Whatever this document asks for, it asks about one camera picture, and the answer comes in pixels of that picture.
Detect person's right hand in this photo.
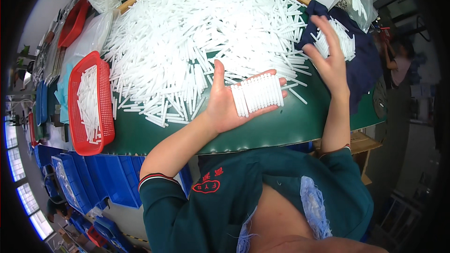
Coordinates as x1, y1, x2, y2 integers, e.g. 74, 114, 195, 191
302, 15, 351, 97

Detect stack of blue plastic bins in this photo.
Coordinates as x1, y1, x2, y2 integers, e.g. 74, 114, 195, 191
34, 145, 194, 216

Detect small red bin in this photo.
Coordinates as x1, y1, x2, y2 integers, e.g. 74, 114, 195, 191
86, 225, 108, 248

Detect white tubes heap in basket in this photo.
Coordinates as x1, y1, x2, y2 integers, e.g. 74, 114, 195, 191
76, 65, 103, 145

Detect round grey disc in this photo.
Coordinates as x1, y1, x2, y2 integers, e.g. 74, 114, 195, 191
372, 77, 388, 119

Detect flat clear plastic bags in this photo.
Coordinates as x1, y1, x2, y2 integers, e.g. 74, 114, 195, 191
65, 10, 115, 67

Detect small blue bins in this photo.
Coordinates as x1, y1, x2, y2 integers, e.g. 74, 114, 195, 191
34, 80, 49, 126

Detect red plastic tray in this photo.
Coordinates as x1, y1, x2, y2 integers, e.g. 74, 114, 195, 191
57, 0, 91, 48

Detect person's left hand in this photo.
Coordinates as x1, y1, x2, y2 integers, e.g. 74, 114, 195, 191
203, 60, 289, 135

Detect person's body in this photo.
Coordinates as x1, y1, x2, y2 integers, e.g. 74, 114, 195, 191
138, 144, 389, 253

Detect bunch of sorted white tubes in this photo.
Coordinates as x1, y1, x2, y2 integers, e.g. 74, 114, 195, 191
310, 17, 356, 62

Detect pile of white plastic tubes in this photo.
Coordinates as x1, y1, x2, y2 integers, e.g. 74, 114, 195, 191
101, 0, 313, 129

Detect red mesh plastic basket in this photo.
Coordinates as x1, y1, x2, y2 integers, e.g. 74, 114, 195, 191
68, 51, 116, 156

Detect crumpled clear plastic bag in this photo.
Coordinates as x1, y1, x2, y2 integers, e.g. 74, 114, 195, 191
327, 0, 379, 34

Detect light blue cloth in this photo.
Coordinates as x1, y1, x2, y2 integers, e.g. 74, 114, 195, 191
54, 63, 75, 124

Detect row of white tubes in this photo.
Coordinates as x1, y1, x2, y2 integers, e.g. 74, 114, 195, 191
230, 73, 285, 118

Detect navy blue cloth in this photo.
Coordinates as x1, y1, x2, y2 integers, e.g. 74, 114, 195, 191
295, 0, 384, 116

